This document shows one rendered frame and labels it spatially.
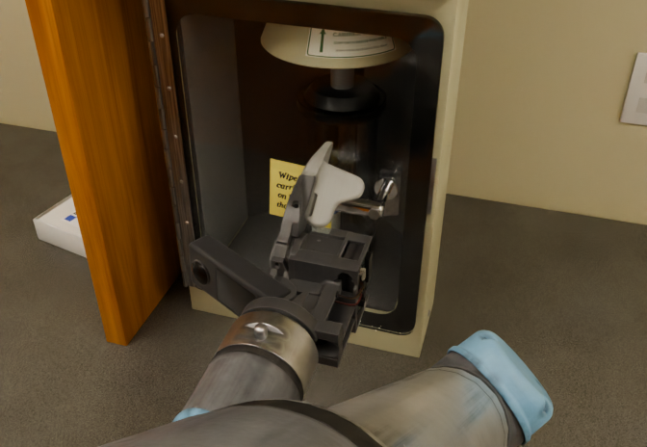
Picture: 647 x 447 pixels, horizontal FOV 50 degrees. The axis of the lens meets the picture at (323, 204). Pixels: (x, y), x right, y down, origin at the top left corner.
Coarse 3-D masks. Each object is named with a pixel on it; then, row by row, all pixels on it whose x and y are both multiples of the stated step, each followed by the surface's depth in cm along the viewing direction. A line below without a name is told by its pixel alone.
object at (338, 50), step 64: (192, 0) 70; (256, 0) 68; (192, 64) 74; (256, 64) 72; (320, 64) 69; (384, 64) 67; (192, 128) 79; (256, 128) 76; (320, 128) 73; (384, 128) 71; (192, 192) 84; (256, 192) 81; (256, 256) 86; (384, 256) 80; (384, 320) 85
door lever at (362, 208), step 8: (376, 184) 75; (384, 184) 74; (392, 184) 74; (376, 192) 75; (384, 192) 73; (392, 192) 74; (352, 200) 71; (360, 200) 71; (368, 200) 71; (376, 200) 71; (384, 200) 72; (336, 208) 72; (344, 208) 72; (352, 208) 71; (360, 208) 71; (368, 208) 71; (376, 208) 71; (384, 208) 71; (368, 216) 71; (376, 216) 71
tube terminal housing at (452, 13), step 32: (320, 0) 68; (352, 0) 67; (384, 0) 66; (416, 0) 65; (448, 0) 64; (448, 32) 66; (448, 64) 67; (448, 96) 70; (448, 128) 76; (448, 160) 82; (192, 288) 95; (416, 320) 86; (416, 352) 89
